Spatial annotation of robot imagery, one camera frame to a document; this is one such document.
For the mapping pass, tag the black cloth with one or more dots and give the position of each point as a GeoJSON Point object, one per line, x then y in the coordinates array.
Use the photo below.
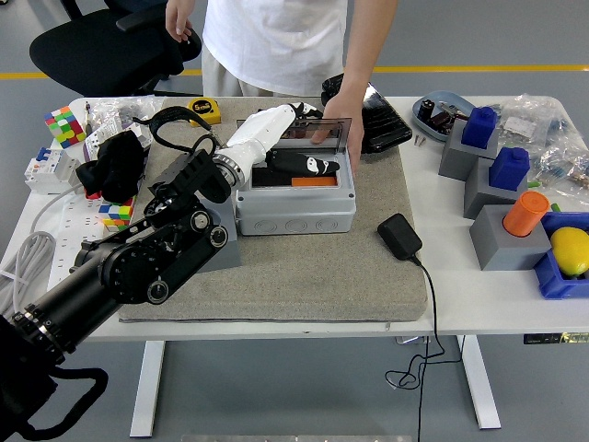
{"type": "Point", "coordinates": [112, 166]}

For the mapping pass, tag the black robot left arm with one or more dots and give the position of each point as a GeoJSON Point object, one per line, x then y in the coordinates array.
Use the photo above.
{"type": "Point", "coordinates": [92, 281]}

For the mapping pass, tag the grey junction box with lid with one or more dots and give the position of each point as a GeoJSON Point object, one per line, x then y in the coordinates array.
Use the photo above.
{"type": "Point", "coordinates": [299, 221]}

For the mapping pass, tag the black cylinder capacitor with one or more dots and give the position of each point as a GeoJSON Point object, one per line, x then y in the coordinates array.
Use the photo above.
{"type": "Point", "coordinates": [426, 108]}

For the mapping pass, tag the person's left hand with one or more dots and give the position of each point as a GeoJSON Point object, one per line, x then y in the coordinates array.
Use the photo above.
{"type": "Point", "coordinates": [352, 106]}

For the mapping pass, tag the grey square holder block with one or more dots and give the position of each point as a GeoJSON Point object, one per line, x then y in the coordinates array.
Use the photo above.
{"type": "Point", "coordinates": [230, 258]}
{"type": "Point", "coordinates": [478, 193]}
{"type": "Point", "coordinates": [497, 248]}
{"type": "Point", "coordinates": [453, 159]}

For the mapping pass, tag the small colourful puzzle cube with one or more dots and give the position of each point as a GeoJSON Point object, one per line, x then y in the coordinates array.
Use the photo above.
{"type": "Point", "coordinates": [117, 214]}

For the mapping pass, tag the orange cylinder battery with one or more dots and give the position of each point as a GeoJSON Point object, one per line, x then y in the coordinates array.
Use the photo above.
{"type": "Point", "coordinates": [313, 182]}
{"type": "Point", "coordinates": [524, 216]}

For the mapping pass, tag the blue bottle-shaped block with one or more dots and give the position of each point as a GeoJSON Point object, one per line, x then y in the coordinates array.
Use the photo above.
{"type": "Point", "coordinates": [478, 129]}
{"type": "Point", "coordinates": [508, 170]}

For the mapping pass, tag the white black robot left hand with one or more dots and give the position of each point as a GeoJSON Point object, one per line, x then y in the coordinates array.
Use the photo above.
{"type": "Point", "coordinates": [260, 129]}

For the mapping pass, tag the person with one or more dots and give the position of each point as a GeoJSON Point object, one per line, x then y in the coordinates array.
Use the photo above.
{"type": "Point", "coordinates": [276, 41]}

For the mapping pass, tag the white power strip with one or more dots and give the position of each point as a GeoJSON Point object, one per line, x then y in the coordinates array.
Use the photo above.
{"type": "Point", "coordinates": [69, 221]}

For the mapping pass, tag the blue plastic bin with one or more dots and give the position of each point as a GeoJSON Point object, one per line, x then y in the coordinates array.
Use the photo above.
{"type": "Point", "coordinates": [552, 281]}

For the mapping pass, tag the blue-grey oval dish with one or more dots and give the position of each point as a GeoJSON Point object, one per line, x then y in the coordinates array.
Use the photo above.
{"type": "Point", "coordinates": [448, 97]}

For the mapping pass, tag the clear plastic parts bag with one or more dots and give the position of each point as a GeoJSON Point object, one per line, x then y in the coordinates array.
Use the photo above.
{"type": "Point", "coordinates": [529, 119]}
{"type": "Point", "coordinates": [566, 166]}

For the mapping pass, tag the black shiny wrapped case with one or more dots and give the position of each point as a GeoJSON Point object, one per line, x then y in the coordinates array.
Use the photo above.
{"type": "Point", "coordinates": [386, 129]}

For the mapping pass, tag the brown capacitors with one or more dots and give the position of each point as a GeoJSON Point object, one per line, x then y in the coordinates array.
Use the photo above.
{"type": "Point", "coordinates": [439, 120]}

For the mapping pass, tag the yellow square tape measure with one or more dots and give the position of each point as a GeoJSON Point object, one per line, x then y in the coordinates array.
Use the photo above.
{"type": "Point", "coordinates": [204, 108]}

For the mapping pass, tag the person's right forearm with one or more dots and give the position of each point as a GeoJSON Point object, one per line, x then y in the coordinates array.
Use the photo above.
{"type": "Point", "coordinates": [176, 5]}

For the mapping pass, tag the black table control panel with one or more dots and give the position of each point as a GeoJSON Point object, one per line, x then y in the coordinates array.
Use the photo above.
{"type": "Point", "coordinates": [552, 339]}

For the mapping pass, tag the clear bag with small parts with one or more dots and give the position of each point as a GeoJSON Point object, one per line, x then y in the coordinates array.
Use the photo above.
{"type": "Point", "coordinates": [115, 112]}

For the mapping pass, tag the black office chair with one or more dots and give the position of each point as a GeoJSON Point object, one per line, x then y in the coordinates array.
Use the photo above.
{"type": "Point", "coordinates": [101, 50]}

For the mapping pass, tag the large colourful puzzle cube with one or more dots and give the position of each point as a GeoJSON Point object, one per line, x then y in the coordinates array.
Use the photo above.
{"type": "Point", "coordinates": [64, 126]}

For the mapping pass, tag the person's left forearm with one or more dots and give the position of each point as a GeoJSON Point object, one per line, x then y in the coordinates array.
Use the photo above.
{"type": "Point", "coordinates": [368, 46]}

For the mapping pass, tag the grey-brown mat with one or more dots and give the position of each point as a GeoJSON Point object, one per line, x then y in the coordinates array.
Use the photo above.
{"type": "Point", "coordinates": [322, 285]}

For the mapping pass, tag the yellow toy fruit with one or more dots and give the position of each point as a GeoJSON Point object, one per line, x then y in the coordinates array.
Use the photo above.
{"type": "Point", "coordinates": [570, 251]}

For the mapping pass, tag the black power adapter plug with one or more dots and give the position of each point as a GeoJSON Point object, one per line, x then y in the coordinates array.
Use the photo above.
{"type": "Point", "coordinates": [399, 237]}

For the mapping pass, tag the thin metal pen tool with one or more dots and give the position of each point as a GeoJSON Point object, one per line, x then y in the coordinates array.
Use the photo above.
{"type": "Point", "coordinates": [87, 117]}

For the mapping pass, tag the white table leg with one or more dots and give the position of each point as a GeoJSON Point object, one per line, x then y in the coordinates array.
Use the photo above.
{"type": "Point", "coordinates": [147, 387]}
{"type": "Point", "coordinates": [481, 387]}

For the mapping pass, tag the white circuit breaker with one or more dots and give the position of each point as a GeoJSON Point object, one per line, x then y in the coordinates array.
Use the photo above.
{"type": "Point", "coordinates": [46, 168]}

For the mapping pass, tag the person's right hand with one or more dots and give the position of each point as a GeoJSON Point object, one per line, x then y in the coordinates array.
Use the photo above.
{"type": "Point", "coordinates": [178, 25]}

